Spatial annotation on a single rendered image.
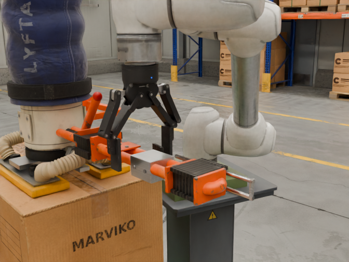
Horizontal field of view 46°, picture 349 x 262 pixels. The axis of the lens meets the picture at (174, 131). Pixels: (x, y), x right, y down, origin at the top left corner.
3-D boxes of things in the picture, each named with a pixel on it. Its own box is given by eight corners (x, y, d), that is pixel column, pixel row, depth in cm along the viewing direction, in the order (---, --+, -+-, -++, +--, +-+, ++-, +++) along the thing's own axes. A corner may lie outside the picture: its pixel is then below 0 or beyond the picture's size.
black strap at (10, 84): (-4, 94, 118) (-5, 80, 118) (70, 86, 133) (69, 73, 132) (27, 103, 102) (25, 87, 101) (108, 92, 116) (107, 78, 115)
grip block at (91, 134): (72, 155, 102) (70, 131, 100) (107, 147, 108) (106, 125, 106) (90, 162, 95) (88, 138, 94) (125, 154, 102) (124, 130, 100)
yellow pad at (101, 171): (48, 154, 138) (46, 139, 137) (75, 147, 144) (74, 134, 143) (101, 180, 113) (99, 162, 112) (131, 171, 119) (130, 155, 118)
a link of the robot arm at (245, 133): (227, 133, 192) (275, 137, 187) (222, 162, 182) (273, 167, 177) (217, -15, 132) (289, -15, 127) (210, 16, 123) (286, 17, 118)
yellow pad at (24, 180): (-12, 166, 126) (-14, 151, 125) (21, 159, 132) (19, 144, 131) (32, 199, 101) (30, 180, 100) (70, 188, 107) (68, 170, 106)
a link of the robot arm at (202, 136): (186, 148, 195) (187, 102, 190) (225, 152, 191) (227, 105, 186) (178, 158, 180) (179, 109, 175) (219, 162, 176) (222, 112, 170)
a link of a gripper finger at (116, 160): (120, 138, 83) (117, 139, 82) (121, 171, 85) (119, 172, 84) (112, 135, 85) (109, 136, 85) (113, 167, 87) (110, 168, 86)
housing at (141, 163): (129, 175, 86) (128, 155, 85) (155, 168, 90) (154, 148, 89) (149, 184, 81) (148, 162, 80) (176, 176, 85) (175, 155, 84)
